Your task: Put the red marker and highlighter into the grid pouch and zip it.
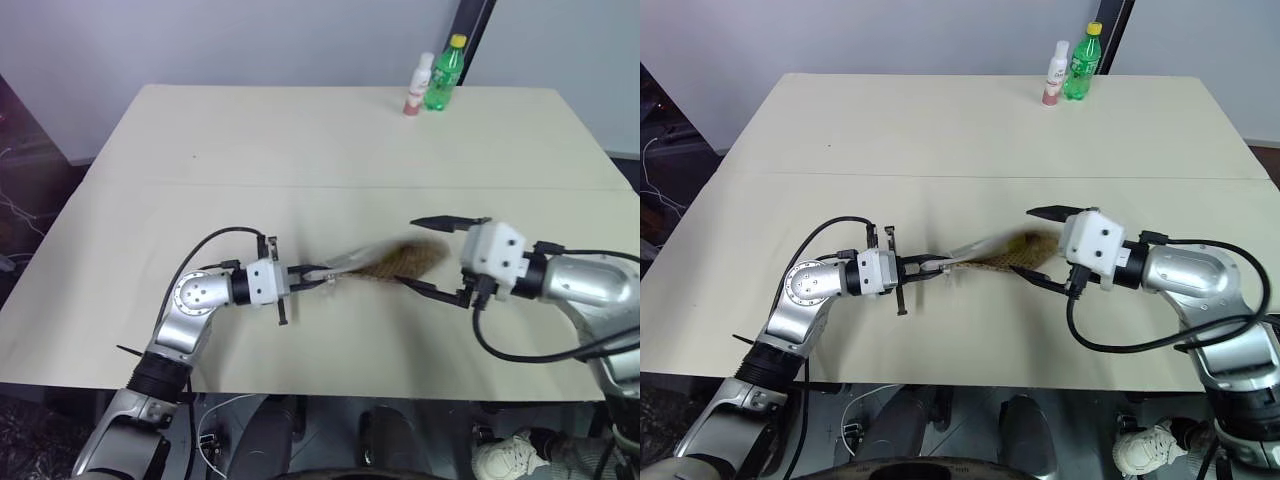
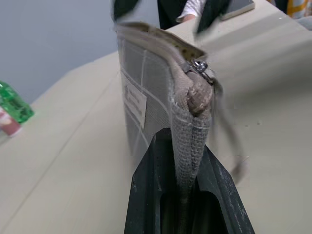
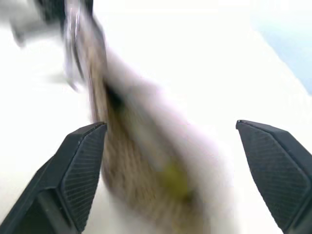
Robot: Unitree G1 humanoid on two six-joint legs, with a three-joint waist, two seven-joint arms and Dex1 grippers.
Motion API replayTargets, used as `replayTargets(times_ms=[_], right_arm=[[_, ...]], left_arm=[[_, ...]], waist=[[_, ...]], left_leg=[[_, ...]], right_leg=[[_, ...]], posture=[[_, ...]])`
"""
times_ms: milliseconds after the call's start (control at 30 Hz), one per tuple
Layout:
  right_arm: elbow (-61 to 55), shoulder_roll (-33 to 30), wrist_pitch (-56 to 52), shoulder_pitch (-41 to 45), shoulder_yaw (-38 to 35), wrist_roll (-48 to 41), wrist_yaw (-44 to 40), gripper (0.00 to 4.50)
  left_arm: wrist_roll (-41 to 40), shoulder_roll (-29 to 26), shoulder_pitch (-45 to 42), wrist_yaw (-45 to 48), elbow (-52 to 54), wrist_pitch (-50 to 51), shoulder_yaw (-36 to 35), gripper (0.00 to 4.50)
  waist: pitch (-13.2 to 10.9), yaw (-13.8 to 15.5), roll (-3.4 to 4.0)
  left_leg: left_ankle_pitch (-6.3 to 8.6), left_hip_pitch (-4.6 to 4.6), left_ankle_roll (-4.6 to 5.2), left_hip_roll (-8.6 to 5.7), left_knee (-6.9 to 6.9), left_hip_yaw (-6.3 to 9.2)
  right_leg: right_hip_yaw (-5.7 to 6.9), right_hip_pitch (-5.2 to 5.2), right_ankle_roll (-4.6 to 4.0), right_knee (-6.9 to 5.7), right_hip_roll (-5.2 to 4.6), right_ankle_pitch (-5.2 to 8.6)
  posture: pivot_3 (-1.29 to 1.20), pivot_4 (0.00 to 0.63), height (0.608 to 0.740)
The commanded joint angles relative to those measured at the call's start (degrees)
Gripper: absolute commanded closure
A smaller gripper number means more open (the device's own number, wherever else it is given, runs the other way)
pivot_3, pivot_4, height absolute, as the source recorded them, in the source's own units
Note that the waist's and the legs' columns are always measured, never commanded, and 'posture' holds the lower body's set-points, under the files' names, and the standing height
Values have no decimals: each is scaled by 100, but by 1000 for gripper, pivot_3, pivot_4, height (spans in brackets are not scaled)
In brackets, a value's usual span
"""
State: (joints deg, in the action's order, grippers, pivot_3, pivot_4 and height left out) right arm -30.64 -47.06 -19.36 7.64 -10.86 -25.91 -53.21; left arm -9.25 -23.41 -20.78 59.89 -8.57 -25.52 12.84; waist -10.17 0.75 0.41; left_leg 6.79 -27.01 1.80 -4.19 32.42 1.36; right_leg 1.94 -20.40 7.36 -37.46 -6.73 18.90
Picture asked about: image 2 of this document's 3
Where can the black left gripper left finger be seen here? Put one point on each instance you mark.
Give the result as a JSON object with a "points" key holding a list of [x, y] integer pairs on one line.
{"points": [[146, 185]]}

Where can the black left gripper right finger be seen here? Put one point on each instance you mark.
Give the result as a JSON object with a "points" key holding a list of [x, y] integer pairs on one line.
{"points": [[224, 202]]}

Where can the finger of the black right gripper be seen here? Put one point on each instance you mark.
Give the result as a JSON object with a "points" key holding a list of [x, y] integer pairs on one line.
{"points": [[125, 7], [207, 14]]}

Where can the grey grid mesh zip pouch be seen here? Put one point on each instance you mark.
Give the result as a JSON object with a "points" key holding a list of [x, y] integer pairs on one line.
{"points": [[156, 97]]}

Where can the person's bare hand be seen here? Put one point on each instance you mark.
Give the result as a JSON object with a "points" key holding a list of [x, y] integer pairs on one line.
{"points": [[185, 17]]}

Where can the dark board with beige edge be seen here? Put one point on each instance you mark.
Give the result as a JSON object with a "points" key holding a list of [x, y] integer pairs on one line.
{"points": [[237, 7]]}

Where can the person in dark clothing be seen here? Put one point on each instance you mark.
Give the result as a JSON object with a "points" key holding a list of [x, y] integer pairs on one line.
{"points": [[168, 12]]}

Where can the yellow white patterned object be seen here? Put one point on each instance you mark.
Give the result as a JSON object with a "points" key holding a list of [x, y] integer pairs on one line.
{"points": [[299, 7]]}

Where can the green clear plastic bottle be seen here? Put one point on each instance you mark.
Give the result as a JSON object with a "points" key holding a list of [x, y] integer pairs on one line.
{"points": [[13, 102]]}

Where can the pink white labelled container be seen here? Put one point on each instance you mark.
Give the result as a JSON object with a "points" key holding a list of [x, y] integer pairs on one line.
{"points": [[9, 125]]}

